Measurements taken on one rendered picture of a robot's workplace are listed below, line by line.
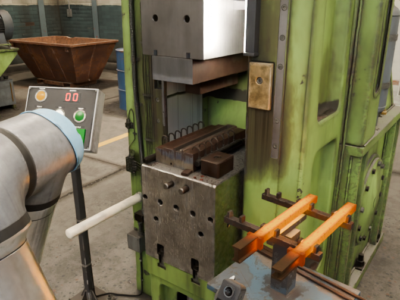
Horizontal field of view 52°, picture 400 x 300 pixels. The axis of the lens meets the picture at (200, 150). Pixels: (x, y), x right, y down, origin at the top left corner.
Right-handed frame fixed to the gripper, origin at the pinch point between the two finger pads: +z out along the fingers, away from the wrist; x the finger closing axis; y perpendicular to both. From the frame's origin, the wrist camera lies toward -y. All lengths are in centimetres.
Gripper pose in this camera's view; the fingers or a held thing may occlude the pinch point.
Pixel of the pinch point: (261, 287)
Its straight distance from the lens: 99.2
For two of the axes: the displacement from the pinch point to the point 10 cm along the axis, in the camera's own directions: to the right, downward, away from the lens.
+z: 6.6, -2.6, 7.1
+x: 7.5, 2.3, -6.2
